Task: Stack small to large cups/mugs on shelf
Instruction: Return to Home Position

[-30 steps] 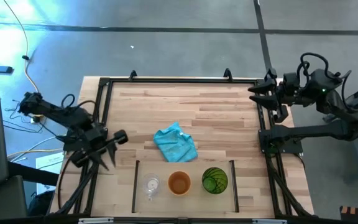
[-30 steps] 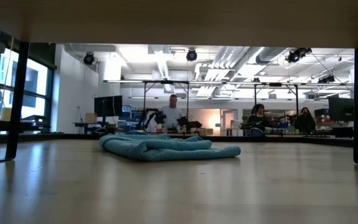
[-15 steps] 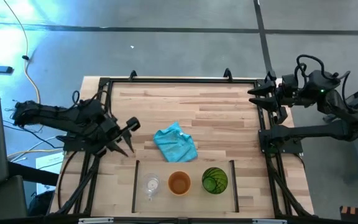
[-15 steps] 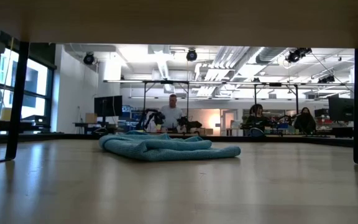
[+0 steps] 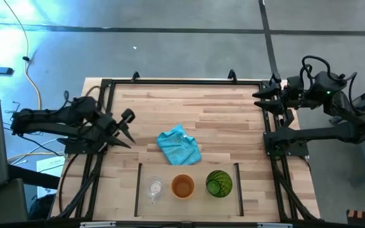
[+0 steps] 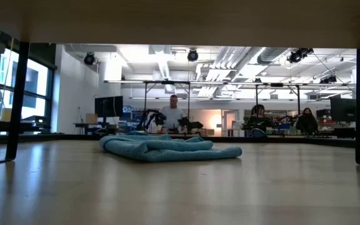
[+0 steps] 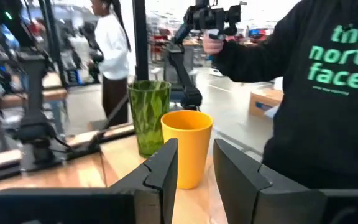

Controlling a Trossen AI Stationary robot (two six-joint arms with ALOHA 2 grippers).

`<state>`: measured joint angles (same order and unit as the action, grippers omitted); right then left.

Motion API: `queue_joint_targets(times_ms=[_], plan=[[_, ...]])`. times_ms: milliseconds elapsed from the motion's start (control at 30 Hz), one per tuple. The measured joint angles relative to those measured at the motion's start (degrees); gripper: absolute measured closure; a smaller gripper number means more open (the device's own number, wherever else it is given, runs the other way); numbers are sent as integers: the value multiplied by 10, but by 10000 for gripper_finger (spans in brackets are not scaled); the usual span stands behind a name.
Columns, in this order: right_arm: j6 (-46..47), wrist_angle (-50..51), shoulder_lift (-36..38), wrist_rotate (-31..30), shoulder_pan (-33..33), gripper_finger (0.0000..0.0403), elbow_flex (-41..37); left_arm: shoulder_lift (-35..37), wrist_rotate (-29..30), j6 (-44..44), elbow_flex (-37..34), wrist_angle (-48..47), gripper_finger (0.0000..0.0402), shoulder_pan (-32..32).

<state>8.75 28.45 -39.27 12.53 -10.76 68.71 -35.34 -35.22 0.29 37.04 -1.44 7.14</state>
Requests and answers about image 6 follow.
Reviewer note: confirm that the black background robot arm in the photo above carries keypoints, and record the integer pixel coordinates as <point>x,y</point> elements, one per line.
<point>192,124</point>
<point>150,117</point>

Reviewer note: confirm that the wooden shelf with black legs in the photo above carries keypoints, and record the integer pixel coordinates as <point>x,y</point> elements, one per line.
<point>180,22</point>

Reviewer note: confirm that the person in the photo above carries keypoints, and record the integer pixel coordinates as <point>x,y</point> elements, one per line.
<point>306,123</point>
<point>172,115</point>
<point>258,120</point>

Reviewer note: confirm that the blue microfibre cloth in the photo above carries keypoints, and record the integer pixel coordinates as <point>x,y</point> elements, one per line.
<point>167,150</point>

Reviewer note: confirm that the black monitor on stand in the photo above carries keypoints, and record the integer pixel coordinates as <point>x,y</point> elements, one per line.
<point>342,109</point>
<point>108,106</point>

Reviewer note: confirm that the cardboard box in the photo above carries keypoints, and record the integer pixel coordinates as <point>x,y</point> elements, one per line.
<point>91,118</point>

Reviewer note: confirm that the black background rig frame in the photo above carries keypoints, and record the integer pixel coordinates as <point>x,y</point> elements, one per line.
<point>277,84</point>
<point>167,82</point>

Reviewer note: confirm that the black ceiling camera cluster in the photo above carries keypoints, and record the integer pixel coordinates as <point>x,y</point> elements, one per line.
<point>297,55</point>

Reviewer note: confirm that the black aluminium rig frame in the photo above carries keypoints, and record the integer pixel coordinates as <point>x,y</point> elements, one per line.
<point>323,142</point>

